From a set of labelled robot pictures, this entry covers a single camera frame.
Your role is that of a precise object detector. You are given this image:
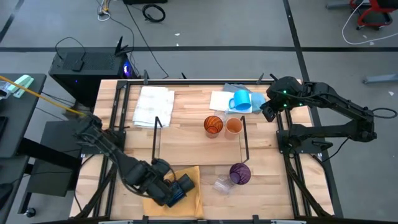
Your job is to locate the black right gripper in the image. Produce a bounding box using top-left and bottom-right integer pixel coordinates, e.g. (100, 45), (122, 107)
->
(261, 99), (282, 122)

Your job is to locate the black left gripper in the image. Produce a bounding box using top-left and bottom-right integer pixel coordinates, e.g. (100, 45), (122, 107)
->
(144, 172), (187, 208)

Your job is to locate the black matte tumbler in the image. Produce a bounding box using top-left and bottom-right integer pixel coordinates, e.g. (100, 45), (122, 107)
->
(177, 173), (196, 192)

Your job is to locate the light blue plastic mug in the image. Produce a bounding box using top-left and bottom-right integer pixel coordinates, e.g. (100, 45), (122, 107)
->
(228, 89), (252, 111)

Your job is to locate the peach plastic cup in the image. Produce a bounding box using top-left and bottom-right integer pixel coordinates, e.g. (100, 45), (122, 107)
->
(224, 117), (243, 141)

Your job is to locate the clear plastic faceted cup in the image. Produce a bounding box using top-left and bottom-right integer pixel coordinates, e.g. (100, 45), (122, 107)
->
(212, 174), (236, 196)

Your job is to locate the orange faceted tumbler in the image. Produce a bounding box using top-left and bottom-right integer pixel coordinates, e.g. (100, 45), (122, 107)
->
(203, 115), (224, 139)

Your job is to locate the purple faceted tumbler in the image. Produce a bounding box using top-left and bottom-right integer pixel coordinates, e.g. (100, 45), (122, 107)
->
(229, 162), (252, 185)

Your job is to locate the yellow waffle cloth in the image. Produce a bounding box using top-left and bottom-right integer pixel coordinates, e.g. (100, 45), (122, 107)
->
(142, 166), (203, 219)

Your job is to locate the blue-grey cloth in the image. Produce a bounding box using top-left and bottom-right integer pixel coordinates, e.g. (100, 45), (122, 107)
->
(222, 82), (267, 113)

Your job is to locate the white checked towel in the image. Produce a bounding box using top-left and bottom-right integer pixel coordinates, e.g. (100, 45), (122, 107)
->
(132, 86), (175, 129)

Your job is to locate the grey metal floor foot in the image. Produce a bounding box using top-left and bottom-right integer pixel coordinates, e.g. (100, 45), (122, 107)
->
(362, 73), (398, 85)
(325, 1), (352, 9)

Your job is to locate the black desk base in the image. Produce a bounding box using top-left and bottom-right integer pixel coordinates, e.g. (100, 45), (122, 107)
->
(17, 119), (82, 215)

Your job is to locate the red chair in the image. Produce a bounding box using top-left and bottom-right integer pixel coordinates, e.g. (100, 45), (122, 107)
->
(349, 0), (398, 31)

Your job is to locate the black computer tower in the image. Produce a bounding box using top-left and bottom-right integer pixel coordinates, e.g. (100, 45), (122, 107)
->
(49, 36), (137, 108)

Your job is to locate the small black box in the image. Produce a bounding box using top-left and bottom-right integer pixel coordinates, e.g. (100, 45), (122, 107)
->
(70, 58), (85, 72)

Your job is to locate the black desk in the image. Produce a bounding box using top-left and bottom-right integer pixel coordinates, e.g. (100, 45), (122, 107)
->
(0, 73), (47, 159)

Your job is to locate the black floor box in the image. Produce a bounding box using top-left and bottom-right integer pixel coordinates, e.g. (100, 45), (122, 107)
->
(123, 0), (169, 5)

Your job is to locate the mint green stapler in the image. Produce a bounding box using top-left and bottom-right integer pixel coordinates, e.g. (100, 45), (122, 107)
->
(6, 74), (35, 99)

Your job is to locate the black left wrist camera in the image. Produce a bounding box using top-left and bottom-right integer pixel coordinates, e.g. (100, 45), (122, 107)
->
(151, 157), (171, 175)

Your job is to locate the white floor cable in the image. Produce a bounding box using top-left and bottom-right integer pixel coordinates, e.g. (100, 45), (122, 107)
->
(341, 0), (398, 46)

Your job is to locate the yellow strap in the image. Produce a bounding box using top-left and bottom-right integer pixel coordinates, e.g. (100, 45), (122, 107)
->
(0, 74), (90, 118)

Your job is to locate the coiled black cable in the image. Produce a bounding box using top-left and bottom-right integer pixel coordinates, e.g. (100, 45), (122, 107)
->
(142, 3), (166, 23)

